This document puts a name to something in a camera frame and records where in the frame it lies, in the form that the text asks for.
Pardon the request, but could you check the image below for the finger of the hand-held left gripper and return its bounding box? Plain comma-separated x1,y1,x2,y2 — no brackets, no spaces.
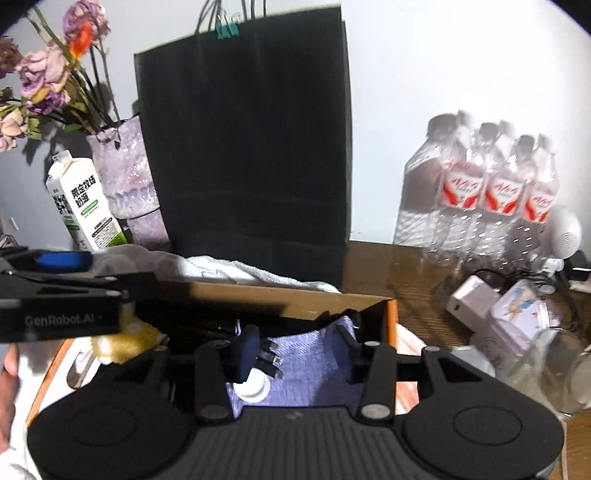
0,250,96,278
0,271,158,304

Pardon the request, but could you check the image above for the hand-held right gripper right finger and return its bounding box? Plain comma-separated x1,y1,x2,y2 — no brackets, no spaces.
335,323,482,423

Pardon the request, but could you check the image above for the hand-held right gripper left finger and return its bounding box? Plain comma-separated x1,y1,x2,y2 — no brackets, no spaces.
137,325,262,425

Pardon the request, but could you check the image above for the red cardboard box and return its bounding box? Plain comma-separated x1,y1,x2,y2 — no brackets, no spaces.
28,281,399,416

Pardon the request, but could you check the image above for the person's left hand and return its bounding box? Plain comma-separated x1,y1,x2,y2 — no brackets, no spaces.
0,344,20,446

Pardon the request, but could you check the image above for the white green milk carton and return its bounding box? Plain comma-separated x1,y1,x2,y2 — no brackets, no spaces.
45,150,129,252

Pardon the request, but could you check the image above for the yellow sponge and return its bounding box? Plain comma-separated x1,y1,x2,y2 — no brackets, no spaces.
90,314,162,365

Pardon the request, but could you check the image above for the white fluffy towel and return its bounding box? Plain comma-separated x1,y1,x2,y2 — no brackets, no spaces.
0,244,342,480

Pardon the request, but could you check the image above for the purple glass vase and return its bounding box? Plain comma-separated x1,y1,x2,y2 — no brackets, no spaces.
87,115,171,252

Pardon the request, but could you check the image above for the white charger adapter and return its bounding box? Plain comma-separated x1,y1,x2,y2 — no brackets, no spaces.
445,274,502,330

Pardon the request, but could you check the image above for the white printed tin box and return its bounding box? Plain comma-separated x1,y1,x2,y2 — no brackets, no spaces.
489,279,561,342

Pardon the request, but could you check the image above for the dried purple flower bouquet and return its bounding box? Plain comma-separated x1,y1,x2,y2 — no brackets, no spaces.
0,0,123,153

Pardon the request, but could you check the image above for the clear drinking glass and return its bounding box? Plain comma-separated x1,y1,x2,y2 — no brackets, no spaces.
503,328,587,414

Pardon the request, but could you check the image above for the shrink-wrapped water bottle pack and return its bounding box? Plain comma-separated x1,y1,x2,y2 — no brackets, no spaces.
392,110,560,268

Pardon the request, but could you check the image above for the black paper bag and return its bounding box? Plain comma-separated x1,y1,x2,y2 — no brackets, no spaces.
134,0,355,292

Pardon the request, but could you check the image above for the white round speaker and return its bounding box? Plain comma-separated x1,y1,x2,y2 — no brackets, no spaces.
545,207,583,259

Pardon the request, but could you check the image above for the black adapter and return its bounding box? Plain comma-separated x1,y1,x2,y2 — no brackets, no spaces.
568,251,591,291

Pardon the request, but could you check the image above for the black cable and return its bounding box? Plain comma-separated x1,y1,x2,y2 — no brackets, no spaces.
475,268,578,333

